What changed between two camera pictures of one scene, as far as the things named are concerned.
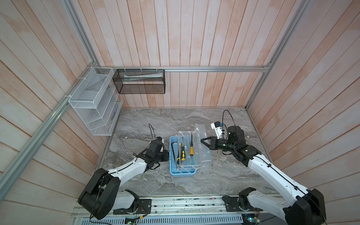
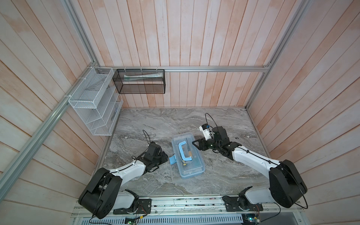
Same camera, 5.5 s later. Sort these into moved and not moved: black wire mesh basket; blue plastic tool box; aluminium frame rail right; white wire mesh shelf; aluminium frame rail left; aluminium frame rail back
Moved: blue plastic tool box
Not moved: aluminium frame rail right; aluminium frame rail back; white wire mesh shelf; black wire mesh basket; aluminium frame rail left
